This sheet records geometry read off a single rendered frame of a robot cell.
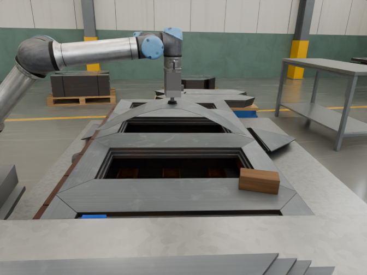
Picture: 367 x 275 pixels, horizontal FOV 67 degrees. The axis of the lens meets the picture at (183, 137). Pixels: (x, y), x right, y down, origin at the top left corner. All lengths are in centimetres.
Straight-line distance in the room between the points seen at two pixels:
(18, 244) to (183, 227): 23
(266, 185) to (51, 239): 64
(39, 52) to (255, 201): 81
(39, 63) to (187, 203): 64
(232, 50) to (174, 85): 753
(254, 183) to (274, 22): 841
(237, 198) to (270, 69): 847
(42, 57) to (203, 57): 753
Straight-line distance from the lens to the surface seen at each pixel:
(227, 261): 36
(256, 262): 37
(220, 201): 84
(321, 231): 48
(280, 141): 154
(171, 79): 114
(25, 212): 122
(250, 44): 885
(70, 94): 551
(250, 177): 88
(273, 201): 88
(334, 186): 128
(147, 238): 42
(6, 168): 139
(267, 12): 904
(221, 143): 124
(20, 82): 119
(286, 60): 467
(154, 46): 97
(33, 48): 103
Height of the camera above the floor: 133
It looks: 21 degrees down
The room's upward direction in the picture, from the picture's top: 1 degrees clockwise
